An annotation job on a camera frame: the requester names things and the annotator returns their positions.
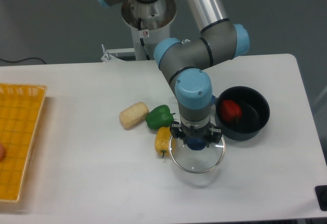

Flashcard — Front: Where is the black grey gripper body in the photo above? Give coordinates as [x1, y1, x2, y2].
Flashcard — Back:
[178, 117, 210, 139]

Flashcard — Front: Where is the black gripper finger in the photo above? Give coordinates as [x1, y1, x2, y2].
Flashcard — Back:
[204, 124, 222, 148]
[170, 121, 186, 145]

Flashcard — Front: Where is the glass pot lid blue knob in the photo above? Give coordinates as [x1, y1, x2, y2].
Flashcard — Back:
[169, 136, 226, 174]

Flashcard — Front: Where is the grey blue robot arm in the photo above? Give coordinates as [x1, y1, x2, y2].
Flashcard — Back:
[98, 0, 249, 150]

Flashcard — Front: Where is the yellow bell pepper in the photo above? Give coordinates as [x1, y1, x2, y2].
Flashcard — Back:
[154, 127, 176, 158]

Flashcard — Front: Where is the green bell pepper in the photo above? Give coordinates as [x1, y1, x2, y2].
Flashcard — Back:
[145, 104, 174, 129]

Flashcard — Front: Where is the red bell pepper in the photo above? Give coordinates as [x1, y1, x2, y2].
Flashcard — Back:
[220, 99, 242, 124]

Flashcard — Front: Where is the dark blue saucepan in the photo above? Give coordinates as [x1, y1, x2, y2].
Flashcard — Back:
[214, 86, 270, 141]

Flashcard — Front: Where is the beige bread loaf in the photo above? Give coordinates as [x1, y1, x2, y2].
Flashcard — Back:
[119, 102, 149, 130]

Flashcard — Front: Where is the black table corner device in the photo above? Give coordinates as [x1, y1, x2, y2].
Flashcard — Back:
[315, 185, 327, 211]

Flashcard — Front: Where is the yellow woven basket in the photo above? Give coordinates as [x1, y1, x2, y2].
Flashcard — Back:
[1, 83, 47, 203]

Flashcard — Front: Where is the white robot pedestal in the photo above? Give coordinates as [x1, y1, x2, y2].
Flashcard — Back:
[100, 0, 192, 63]

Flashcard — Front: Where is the black floor cable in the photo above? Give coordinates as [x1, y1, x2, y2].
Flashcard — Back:
[0, 57, 47, 64]

